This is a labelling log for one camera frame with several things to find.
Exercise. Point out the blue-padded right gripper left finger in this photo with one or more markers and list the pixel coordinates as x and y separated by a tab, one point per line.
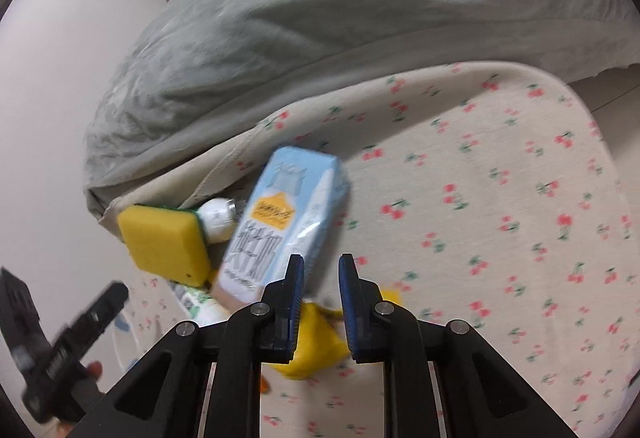
285	299

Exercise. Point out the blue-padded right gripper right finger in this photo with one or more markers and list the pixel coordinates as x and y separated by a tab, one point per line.
364	334

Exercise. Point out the light blue milk carton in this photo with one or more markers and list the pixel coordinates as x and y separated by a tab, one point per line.
289	212

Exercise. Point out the white trash bin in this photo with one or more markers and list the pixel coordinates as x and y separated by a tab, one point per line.
126	345

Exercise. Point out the yellow crumpled wrapper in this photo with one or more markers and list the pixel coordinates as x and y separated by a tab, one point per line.
322	352

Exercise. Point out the printed snack wrapper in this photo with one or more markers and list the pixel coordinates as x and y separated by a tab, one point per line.
200	307

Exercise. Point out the white light bulb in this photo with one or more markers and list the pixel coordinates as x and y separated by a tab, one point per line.
219	218

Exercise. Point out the yellow sponge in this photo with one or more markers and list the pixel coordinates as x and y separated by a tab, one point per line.
167	243

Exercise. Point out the cherry-print beige rug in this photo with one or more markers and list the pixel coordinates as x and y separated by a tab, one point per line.
480	191

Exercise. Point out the grey-green bed blanket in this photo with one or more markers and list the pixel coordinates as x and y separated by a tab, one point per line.
205	70

